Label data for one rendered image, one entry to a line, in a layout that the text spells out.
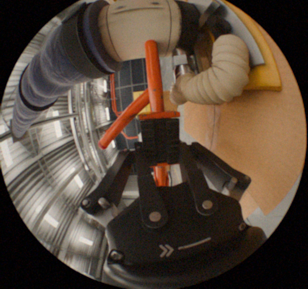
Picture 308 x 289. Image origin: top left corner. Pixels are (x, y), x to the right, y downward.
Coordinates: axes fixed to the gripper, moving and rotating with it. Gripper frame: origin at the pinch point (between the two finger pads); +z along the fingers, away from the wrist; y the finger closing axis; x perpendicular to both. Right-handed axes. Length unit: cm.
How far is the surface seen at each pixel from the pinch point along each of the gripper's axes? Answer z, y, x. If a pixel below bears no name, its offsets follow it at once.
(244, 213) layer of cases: -15, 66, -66
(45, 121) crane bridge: 59, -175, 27
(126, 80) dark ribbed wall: 1054, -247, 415
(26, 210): -130, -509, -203
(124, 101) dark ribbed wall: 1054, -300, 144
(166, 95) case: 173, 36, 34
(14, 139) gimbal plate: -10, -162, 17
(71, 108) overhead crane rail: 147, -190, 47
